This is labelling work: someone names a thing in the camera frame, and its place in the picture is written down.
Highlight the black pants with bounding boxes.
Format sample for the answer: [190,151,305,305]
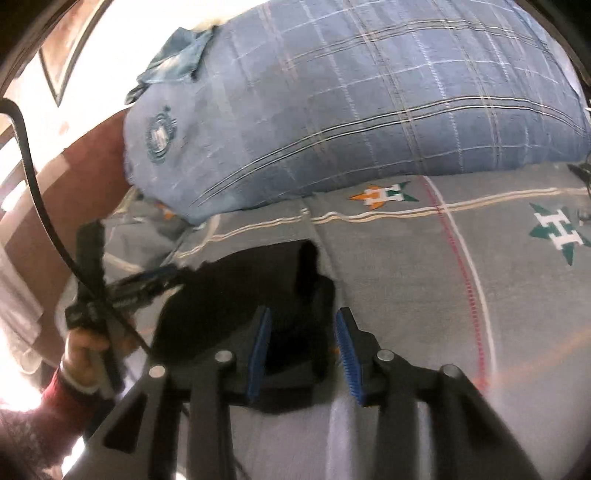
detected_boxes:
[152,240,335,413]

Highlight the red sleeved left forearm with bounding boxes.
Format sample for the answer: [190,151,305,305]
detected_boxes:
[1,368,101,479]

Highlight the grey patterned bed sheet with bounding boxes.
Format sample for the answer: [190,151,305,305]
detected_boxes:
[105,164,590,479]

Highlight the left hand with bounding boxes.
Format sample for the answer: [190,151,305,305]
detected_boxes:
[59,327,111,395]

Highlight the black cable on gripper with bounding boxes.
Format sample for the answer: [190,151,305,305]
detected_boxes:
[0,97,250,480]

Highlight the brown wooden headboard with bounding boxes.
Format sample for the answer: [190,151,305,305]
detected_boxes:
[1,110,130,366]

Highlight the blue plaid quilt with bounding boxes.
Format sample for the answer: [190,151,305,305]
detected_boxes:
[123,1,590,223]

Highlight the blue cloth on quilt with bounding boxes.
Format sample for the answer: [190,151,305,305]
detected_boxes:
[124,26,217,105]

